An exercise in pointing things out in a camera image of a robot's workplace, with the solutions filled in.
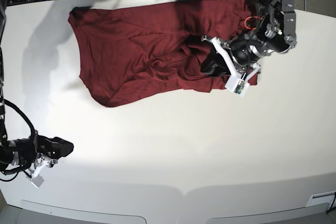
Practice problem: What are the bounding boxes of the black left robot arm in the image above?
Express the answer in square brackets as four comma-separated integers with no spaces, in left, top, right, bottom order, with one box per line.
[201,0,297,97]

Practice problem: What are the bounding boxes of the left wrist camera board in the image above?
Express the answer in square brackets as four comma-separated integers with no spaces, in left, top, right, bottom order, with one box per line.
[225,76,250,97]

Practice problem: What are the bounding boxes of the white label plate on table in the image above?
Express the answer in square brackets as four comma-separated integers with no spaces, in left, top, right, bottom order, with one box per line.
[306,191,335,208]

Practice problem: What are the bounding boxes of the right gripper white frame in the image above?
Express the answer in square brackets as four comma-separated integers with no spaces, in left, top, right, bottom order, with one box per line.
[25,135,74,177]

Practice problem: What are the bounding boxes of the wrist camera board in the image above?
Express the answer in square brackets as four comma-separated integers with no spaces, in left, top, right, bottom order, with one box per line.
[225,76,250,97]
[26,175,44,188]

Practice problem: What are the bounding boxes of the dark red long-sleeve shirt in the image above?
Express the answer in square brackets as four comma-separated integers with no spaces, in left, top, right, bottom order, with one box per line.
[68,0,251,108]

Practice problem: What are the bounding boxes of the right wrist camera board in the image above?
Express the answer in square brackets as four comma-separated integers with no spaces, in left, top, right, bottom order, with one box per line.
[26,175,44,188]

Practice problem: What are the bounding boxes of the black cable at table corner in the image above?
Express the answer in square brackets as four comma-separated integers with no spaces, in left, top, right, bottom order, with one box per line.
[325,191,336,215]

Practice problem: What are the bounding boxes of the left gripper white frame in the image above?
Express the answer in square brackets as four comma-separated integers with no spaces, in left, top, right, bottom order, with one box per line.
[201,35,261,82]

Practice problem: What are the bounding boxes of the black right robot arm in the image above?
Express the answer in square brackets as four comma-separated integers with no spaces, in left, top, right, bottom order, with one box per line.
[1,57,74,188]

